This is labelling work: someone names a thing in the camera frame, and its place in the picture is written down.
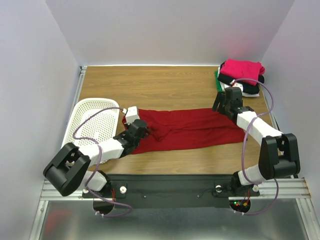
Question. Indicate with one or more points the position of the pink folded t shirt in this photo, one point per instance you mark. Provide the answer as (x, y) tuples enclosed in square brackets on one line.
[(243, 69)]

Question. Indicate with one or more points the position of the dark red t shirt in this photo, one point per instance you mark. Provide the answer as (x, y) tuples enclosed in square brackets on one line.
[(186, 129)]

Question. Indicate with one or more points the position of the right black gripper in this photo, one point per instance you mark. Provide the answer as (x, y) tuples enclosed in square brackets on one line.
[(221, 105)]

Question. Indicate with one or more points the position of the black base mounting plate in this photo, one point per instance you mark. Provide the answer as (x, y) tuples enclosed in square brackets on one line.
[(128, 191)]

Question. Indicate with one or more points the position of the green folded t shirt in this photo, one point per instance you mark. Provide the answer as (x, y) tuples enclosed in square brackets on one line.
[(218, 84)]

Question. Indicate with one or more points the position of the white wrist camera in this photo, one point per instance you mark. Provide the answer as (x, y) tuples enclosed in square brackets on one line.
[(236, 84), (131, 114)]

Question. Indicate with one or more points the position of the black folded t shirt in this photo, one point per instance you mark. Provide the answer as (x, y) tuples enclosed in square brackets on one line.
[(248, 88)]

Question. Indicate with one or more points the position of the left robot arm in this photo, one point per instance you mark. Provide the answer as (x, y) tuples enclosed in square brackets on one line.
[(68, 170)]

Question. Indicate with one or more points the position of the white folded t shirt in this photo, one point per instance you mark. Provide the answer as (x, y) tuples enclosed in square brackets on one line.
[(225, 86)]

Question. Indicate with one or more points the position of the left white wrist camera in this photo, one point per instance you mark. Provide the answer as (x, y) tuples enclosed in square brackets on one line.
[(131, 114)]

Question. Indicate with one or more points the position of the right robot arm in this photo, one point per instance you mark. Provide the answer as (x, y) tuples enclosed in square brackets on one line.
[(279, 152)]

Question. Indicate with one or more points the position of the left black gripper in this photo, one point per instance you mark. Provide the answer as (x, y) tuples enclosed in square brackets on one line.
[(144, 135)]

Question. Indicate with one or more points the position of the white perforated plastic basket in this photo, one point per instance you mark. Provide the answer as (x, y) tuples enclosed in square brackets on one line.
[(92, 126)]

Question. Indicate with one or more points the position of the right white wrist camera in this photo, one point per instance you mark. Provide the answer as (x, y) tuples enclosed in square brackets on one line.
[(236, 84)]

